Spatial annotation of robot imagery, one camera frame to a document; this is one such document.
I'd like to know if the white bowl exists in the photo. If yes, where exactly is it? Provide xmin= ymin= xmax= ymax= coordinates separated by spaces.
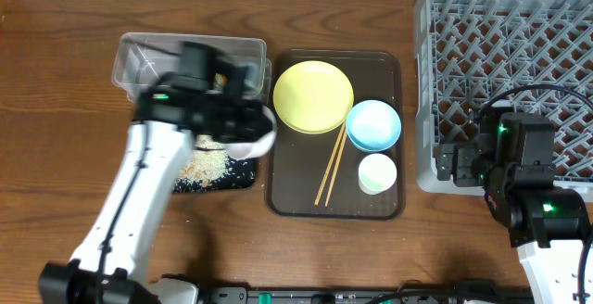
xmin=225 ymin=107 xmax=277 ymax=160

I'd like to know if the rice food waste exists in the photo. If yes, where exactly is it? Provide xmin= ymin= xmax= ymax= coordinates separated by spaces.
xmin=174 ymin=135 xmax=230 ymax=193

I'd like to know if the yellow plate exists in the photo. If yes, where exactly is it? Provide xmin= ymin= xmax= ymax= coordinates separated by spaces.
xmin=272 ymin=60 xmax=354 ymax=134

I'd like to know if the white cup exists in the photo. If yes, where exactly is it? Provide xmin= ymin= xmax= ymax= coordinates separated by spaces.
xmin=358 ymin=153 xmax=397 ymax=195

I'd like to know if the light blue bowl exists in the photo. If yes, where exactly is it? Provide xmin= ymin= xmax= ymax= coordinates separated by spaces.
xmin=346 ymin=100 xmax=402 ymax=153

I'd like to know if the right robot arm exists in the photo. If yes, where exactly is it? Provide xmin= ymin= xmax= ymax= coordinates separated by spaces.
xmin=436 ymin=108 xmax=592 ymax=303

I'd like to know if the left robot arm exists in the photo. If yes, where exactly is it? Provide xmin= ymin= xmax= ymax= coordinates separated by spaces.
xmin=38 ymin=42 xmax=275 ymax=303

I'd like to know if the black waste tray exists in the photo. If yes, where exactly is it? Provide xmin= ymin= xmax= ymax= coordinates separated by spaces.
xmin=188 ymin=156 xmax=257 ymax=193

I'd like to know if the clear plastic waste bin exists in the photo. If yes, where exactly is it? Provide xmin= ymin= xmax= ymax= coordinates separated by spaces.
xmin=112 ymin=32 xmax=271 ymax=103

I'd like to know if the grey dishwasher rack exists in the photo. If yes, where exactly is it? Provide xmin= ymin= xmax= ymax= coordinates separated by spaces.
xmin=414 ymin=0 xmax=592 ymax=200

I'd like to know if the left wooden chopstick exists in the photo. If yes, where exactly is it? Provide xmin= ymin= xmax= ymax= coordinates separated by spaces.
xmin=314 ymin=123 xmax=346 ymax=205

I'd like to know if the wooden chopstick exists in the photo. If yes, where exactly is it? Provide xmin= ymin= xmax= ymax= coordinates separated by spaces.
xmin=314 ymin=123 xmax=346 ymax=205
xmin=324 ymin=124 xmax=347 ymax=207

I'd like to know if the right wooden chopstick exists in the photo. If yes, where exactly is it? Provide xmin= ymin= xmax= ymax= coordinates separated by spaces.
xmin=324 ymin=124 xmax=347 ymax=207

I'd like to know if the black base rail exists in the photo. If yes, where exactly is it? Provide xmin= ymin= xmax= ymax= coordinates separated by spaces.
xmin=196 ymin=287 xmax=535 ymax=304

